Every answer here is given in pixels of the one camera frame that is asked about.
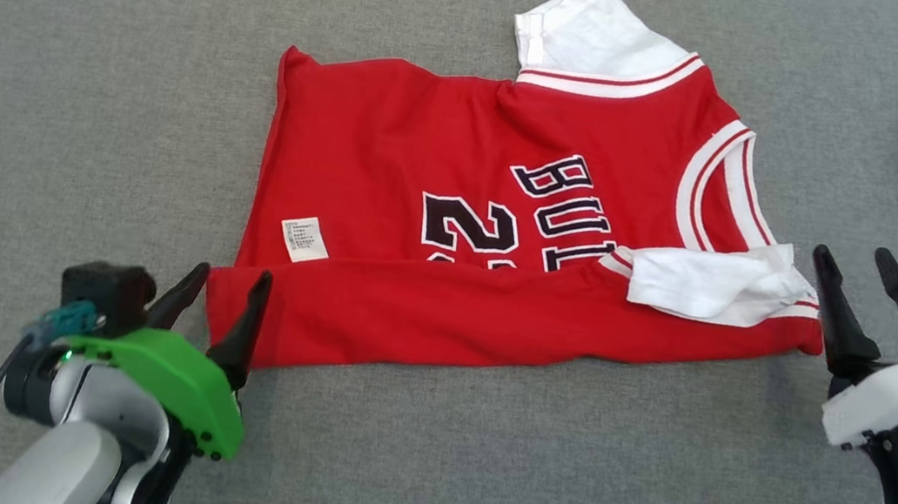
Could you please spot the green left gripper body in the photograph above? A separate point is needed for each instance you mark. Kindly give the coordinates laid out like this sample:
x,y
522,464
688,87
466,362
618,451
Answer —
x,y
177,376

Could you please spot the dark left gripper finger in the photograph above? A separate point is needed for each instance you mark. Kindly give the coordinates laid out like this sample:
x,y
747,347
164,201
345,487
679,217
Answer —
x,y
176,306
241,346

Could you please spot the red basketball jersey white sleeves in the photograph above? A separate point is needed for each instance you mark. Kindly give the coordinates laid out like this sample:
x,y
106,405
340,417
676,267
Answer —
x,y
393,147

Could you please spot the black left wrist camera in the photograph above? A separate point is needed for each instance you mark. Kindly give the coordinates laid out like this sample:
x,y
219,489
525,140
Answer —
x,y
105,292

